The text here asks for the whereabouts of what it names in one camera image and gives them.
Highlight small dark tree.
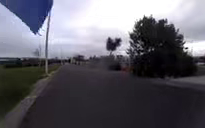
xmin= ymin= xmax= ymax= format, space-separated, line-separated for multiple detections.
xmin=105 ymin=36 xmax=123 ymax=58

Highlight pale concrete driveway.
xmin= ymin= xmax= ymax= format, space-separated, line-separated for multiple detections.
xmin=163 ymin=71 xmax=205 ymax=88

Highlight pale concrete kerb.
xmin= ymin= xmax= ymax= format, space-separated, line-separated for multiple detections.
xmin=0 ymin=64 xmax=63 ymax=128

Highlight grey asphalt road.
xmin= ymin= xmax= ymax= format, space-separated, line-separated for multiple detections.
xmin=18 ymin=62 xmax=205 ymax=128

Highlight green grass field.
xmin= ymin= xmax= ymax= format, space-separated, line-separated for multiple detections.
xmin=0 ymin=63 xmax=62 ymax=128

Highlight low building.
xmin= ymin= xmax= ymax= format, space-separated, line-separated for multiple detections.
xmin=0 ymin=57 xmax=23 ymax=66

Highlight pale flag pole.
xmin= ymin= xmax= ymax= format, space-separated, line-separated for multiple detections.
xmin=44 ymin=9 xmax=52 ymax=76

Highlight blue flag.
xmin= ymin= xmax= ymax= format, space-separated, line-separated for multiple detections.
xmin=0 ymin=0 xmax=54 ymax=36

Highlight large dark tree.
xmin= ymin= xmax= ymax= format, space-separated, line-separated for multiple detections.
xmin=125 ymin=14 xmax=198 ymax=79

